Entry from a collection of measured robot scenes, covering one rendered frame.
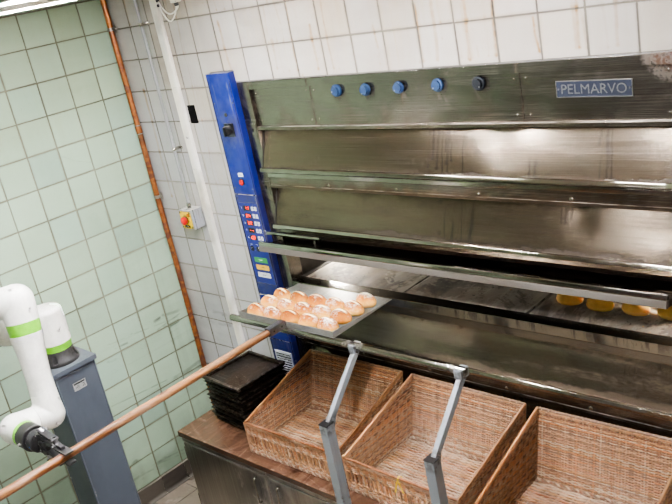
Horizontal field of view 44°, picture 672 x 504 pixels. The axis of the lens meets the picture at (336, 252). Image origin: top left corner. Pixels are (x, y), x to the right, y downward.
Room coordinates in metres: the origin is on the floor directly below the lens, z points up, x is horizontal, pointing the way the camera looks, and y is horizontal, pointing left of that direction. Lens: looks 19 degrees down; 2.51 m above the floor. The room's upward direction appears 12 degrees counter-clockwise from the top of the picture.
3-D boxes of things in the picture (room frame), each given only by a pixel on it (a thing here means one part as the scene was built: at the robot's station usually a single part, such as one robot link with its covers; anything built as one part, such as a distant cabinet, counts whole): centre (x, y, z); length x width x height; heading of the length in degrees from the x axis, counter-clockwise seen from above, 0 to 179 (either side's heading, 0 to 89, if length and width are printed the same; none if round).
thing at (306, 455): (3.12, 0.18, 0.72); 0.56 x 0.49 x 0.28; 44
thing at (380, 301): (3.17, 0.13, 1.19); 0.55 x 0.36 x 0.03; 44
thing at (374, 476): (2.69, -0.22, 0.72); 0.56 x 0.49 x 0.28; 43
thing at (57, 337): (3.12, 1.21, 1.36); 0.16 x 0.13 x 0.19; 98
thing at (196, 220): (3.95, 0.66, 1.46); 0.10 x 0.07 x 0.10; 44
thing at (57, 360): (3.16, 1.23, 1.23); 0.26 x 0.15 x 0.06; 44
